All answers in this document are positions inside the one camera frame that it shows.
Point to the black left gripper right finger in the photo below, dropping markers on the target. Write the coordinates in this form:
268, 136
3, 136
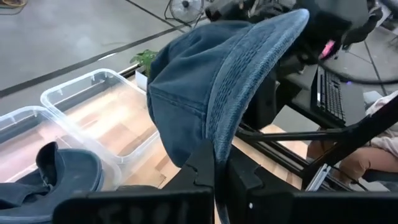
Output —
264, 205

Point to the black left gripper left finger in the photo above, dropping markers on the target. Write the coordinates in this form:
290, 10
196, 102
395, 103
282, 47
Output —
192, 199

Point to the navy blue denim cap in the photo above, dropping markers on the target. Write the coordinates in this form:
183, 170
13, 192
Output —
192, 93

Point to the slate grey-blue cap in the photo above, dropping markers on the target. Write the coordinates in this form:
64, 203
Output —
77, 171

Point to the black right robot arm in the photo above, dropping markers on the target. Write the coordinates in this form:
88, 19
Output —
329, 21

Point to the round floor fan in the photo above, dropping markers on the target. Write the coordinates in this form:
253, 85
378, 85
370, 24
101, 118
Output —
185, 4

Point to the green plant in white pot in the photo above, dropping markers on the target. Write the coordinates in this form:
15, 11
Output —
144, 59

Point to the black desk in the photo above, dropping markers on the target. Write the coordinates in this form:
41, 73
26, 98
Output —
298, 99

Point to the person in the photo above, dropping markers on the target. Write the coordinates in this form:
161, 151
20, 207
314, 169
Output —
367, 161

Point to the pink object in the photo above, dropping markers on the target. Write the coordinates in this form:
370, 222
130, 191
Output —
327, 49

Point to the black chair seat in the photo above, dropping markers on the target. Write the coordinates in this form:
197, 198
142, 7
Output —
382, 176

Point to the clear plastic bin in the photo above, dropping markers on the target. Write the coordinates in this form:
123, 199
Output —
102, 112
31, 146

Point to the black keyboard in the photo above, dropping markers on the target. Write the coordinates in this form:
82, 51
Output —
331, 93

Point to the tan round object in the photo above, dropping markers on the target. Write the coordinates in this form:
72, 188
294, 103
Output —
12, 3

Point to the black metal table frame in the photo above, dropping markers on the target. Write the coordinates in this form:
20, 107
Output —
280, 136

